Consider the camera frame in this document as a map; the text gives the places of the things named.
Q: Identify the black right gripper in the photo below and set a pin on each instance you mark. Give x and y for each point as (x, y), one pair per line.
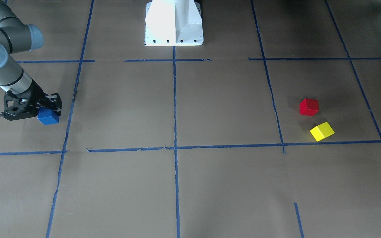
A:
(37, 93)

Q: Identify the yellow wooden block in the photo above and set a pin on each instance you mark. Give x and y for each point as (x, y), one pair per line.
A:
(322, 131)

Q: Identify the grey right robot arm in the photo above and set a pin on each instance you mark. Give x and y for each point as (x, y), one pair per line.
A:
(15, 37)

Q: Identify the red wooden block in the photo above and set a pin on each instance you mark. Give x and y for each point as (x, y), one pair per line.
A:
(309, 107)

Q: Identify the blue wooden block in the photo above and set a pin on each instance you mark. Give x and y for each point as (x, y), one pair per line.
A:
(47, 116)

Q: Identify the white camera stand post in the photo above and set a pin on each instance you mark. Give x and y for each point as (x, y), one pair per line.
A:
(173, 23)

